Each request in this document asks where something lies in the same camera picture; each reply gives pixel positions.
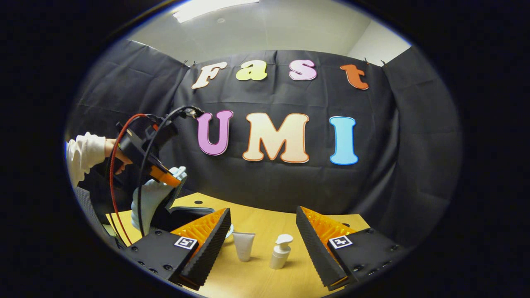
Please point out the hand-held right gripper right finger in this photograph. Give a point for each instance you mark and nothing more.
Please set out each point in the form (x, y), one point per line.
(315, 252)

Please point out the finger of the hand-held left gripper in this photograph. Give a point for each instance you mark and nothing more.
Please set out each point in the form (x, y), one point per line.
(165, 177)

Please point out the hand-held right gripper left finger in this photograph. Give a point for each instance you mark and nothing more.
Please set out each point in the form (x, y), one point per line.
(210, 252)

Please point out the light blue suitcase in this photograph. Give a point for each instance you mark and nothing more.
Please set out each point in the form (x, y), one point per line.
(151, 198)

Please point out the white squeeze tube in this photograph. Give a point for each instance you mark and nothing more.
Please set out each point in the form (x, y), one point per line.
(244, 246)

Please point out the white pump bottle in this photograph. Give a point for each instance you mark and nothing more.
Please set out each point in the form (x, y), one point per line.
(279, 256)

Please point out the black backdrop cloth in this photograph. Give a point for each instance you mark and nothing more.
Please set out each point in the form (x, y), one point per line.
(269, 186)

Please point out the grey mesh chair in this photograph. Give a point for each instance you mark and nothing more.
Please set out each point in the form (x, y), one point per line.
(89, 209)

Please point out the ceiling light panel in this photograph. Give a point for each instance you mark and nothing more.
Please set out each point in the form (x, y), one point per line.
(207, 8)

